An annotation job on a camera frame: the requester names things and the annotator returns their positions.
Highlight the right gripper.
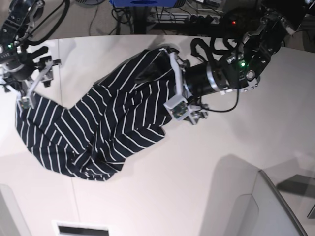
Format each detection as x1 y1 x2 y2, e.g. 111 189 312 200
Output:
0 56 53 96

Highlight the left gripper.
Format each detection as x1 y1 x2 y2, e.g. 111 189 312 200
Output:
137 48 208 125

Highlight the navy white striped t-shirt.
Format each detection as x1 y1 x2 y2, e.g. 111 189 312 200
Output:
15 48 175 181

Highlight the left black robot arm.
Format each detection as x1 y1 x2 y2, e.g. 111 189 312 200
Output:
135 0 307 125

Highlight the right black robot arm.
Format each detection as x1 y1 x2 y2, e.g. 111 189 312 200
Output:
0 0 70 108

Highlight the black power strip red light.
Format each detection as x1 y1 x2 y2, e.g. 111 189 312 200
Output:
185 14 244 27

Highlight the blue bin under table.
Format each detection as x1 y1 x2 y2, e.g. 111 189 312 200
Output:
109 0 177 7

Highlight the white slotted panel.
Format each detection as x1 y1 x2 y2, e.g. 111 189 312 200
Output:
52 221 110 236

